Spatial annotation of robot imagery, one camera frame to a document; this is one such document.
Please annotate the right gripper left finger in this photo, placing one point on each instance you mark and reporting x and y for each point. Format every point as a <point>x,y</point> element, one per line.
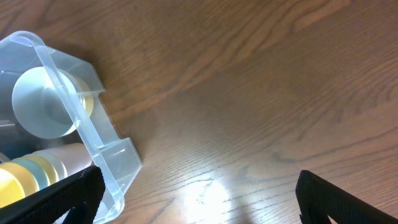
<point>77,197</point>

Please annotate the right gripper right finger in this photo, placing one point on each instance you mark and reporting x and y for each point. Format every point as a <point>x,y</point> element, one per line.
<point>321,202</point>

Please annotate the pink cup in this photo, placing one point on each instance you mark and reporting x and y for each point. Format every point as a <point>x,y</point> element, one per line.
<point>75,157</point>

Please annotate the yellow small bowl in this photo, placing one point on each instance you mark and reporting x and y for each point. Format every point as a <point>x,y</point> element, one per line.
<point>75,87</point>

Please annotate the grey-blue small bowl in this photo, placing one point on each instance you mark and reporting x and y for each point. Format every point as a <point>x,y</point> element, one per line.
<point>38,107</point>

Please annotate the cream cup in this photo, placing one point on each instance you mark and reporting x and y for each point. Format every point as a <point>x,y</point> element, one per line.
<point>57,164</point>

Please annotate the light blue cup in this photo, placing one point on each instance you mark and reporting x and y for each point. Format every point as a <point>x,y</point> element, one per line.
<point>36,170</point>

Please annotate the yellow cup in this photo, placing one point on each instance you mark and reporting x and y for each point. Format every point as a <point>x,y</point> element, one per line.
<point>25,178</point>
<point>11,189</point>

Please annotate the clear plastic storage container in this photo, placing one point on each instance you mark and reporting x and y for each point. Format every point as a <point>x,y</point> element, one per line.
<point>117,158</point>

